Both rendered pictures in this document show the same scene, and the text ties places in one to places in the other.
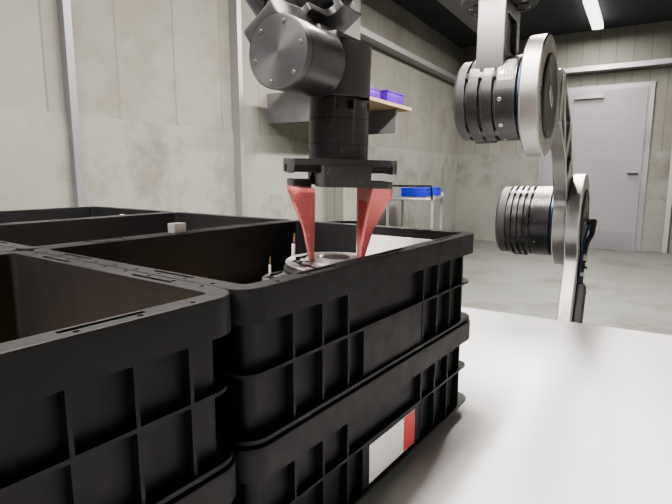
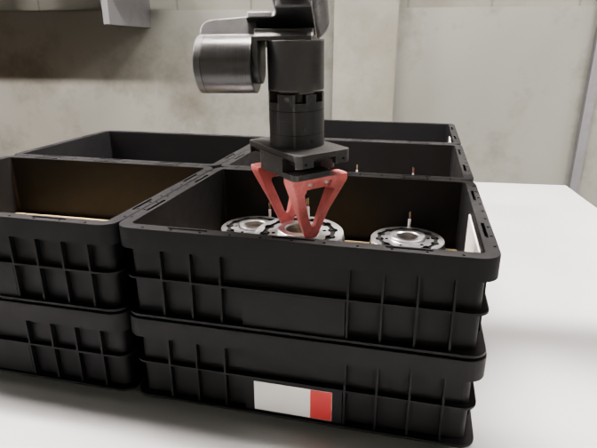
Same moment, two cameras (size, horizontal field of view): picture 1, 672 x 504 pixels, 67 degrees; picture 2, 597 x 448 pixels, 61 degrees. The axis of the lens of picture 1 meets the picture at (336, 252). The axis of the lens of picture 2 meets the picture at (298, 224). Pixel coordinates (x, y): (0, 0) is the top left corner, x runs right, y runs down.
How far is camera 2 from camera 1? 59 cm
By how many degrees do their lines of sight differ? 66
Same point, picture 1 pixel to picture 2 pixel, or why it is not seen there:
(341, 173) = (268, 159)
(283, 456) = (150, 332)
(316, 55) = (205, 69)
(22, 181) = (535, 78)
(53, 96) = not seen: outside the picture
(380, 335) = (266, 303)
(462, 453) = not seen: outside the picture
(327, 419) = (191, 332)
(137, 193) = not seen: outside the picture
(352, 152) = (278, 142)
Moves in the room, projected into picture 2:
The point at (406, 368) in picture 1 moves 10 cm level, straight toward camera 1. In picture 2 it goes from (305, 348) to (210, 361)
